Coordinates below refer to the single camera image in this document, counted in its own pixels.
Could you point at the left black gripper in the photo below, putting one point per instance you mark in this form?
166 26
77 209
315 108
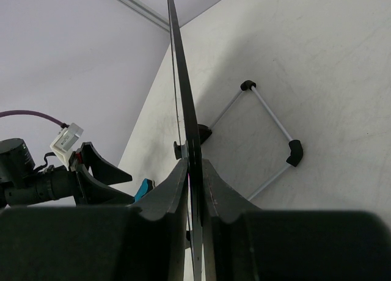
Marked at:
55 183

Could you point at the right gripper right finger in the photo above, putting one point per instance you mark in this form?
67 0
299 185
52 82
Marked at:
243 242

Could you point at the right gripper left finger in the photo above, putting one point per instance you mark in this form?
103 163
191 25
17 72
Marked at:
142 241

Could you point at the blue black whiteboard eraser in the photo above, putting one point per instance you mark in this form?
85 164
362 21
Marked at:
146 186

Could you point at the white whiteboard black frame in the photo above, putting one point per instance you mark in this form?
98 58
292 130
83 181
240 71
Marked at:
187 122

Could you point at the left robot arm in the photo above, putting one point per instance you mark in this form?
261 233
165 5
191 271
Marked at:
17 173

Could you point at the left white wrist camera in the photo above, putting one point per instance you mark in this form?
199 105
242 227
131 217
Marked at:
63 143

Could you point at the whiteboard wire stand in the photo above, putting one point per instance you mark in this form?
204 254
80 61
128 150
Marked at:
249 133

